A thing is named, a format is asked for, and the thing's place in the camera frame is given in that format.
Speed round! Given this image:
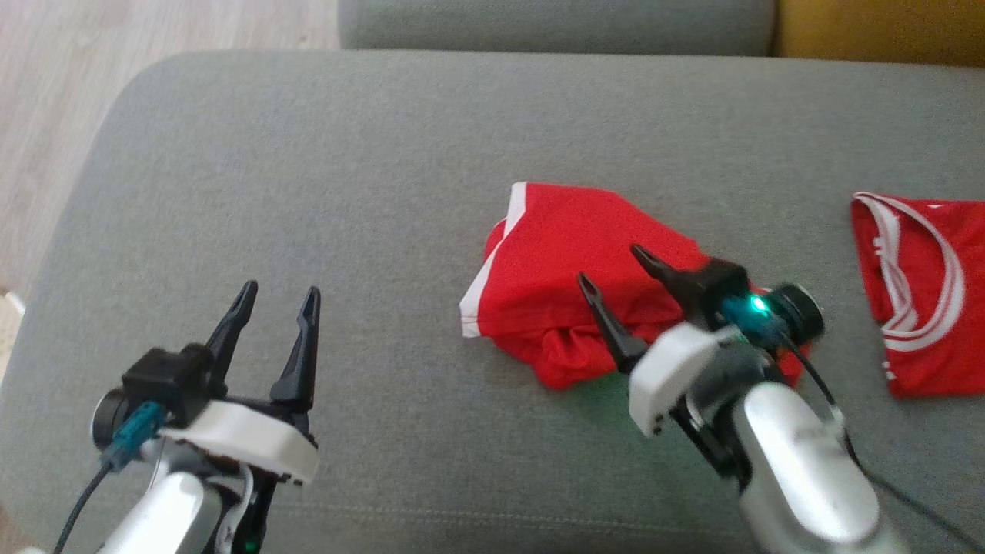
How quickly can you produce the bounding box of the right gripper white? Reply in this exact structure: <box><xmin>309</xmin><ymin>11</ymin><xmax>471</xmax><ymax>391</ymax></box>
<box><xmin>577</xmin><ymin>245</ymin><xmax>745</xmax><ymax>439</ymax></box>

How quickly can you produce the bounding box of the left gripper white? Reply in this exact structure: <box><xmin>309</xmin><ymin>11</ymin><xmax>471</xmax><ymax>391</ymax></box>
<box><xmin>158</xmin><ymin>280</ymin><xmax>322</xmax><ymax>487</ymax></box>

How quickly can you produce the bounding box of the red shorts white stripe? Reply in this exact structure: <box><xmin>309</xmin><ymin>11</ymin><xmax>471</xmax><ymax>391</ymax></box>
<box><xmin>459</xmin><ymin>181</ymin><xmax>813</xmax><ymax>392</ymax></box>

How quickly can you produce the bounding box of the red Bulls basketball jersey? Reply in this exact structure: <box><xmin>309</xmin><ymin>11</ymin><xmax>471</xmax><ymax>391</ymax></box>
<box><xmin>850</xmin><ymin>192</ymin><xmax>985</xmax><ymax>399</ymax></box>

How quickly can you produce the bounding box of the large grey sofa seat cushion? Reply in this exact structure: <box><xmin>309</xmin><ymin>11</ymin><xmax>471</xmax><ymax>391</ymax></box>
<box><xmin>0</xmin><ymin>50</ymin><xmax>985</xmax><ymax>554</ymax></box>

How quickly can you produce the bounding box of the large yellow sofa back cushion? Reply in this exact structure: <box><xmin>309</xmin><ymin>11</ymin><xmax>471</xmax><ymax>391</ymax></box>
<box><xmin>773</xmin><ymin>0</ymin><xmax>985</xmax><ymax>69</ymax></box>

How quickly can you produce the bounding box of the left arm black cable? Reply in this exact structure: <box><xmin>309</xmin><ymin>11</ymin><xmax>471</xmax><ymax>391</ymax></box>
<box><xmin>52</xmin><ymin>401</ymin><xmax>168</xmax><ymax>554</ymax></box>

